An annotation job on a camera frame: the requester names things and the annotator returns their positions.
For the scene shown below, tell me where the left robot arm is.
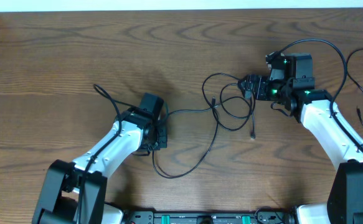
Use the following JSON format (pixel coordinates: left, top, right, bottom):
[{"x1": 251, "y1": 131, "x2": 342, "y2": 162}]
[{"x1": 32, "y1": 93, "x2": 167, "y2": 223}]

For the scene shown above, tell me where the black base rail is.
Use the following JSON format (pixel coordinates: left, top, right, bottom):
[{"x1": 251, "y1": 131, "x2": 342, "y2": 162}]
[{"x1": 120, "y1": 207, "x2": 298, "y2": 224}]

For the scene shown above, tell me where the right camera cable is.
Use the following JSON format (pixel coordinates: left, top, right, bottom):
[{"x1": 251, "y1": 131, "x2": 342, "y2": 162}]
[{"x1": 271, "y1": 38, "x2": 363, "y2": 172}]

